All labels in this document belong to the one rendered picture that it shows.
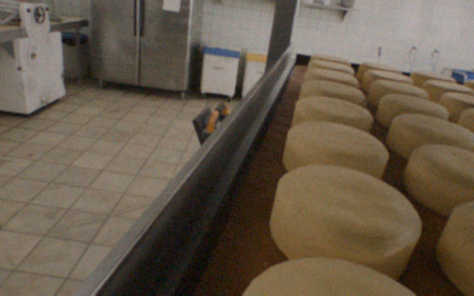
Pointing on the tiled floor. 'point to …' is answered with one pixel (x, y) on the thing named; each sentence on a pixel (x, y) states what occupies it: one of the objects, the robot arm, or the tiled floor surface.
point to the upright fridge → (145, 43)
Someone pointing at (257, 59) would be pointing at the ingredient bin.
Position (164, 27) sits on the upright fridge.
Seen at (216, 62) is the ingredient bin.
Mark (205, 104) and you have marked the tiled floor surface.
